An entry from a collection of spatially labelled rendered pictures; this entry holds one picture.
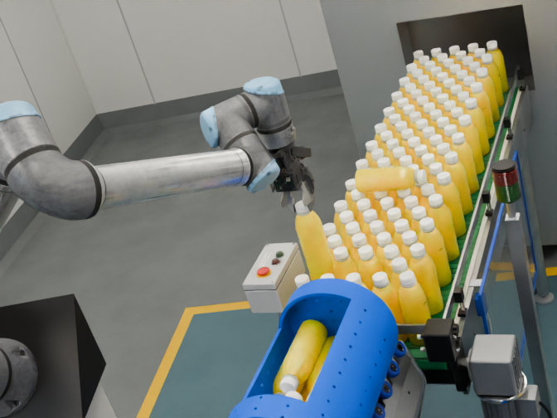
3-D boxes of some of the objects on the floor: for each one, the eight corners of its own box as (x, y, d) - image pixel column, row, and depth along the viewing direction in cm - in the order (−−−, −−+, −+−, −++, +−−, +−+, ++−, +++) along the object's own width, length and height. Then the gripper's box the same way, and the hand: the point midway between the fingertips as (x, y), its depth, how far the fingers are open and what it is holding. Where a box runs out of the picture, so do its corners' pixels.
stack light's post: (555, 507, 293) (503, 221, 241) (556, 497, 296) (506, 212, 244) (569, 507, 291) (519, 220, 240) (569, 498, 294) (520, 211, 243)
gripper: (252, 153, 225) (274, 226, 235) (294, 150, 221) (316, 224, 231) (263, 138, 232) (285, 208, 242) (305, 133, 227) (325, 206, 237)
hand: (302, 206), depth 238 cm, fingers closed on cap, 4 cm apart
